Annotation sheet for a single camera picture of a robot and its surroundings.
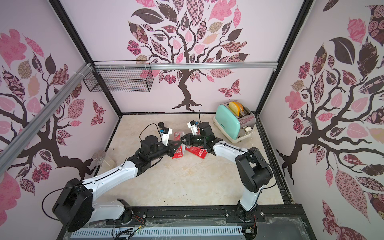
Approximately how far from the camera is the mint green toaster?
933 mm

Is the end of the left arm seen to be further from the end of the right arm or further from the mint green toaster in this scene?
the mint green toaster

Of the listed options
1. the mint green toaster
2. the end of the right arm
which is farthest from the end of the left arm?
the mint green toaster
